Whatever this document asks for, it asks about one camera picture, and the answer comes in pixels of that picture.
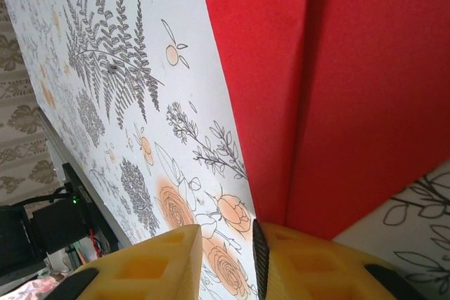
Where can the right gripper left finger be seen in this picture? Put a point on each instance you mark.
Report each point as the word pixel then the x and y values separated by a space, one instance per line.
pixel 147 272

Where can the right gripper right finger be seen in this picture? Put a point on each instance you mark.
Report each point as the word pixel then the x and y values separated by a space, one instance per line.
pixel 316 272

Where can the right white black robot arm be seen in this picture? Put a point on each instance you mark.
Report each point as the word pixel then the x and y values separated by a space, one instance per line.
pixel 58 224

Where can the pink floral cloth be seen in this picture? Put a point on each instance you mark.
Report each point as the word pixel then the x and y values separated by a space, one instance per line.
pixel 31 284

